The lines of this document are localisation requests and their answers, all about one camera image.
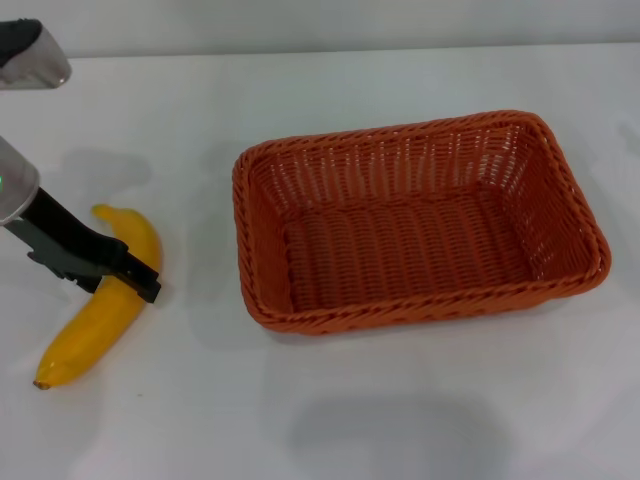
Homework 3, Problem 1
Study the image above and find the yellow banana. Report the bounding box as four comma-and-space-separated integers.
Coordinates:
33, 203, 164, 392

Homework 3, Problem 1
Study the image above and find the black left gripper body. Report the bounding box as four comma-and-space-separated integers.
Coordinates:
5, 187, 132, 287

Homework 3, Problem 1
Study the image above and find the orange woven plastic basket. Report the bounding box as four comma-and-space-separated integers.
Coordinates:
231, 109, 614, 337

